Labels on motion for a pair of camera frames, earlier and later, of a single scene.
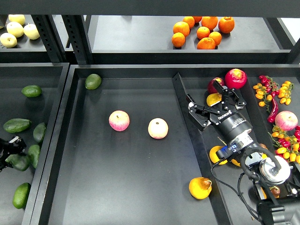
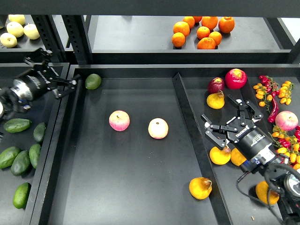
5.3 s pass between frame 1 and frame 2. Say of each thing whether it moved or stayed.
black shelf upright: stayed
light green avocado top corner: stayed
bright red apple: stayed
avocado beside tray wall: stayed
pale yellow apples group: stayed
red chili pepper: stayed
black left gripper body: moved
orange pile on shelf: stayed
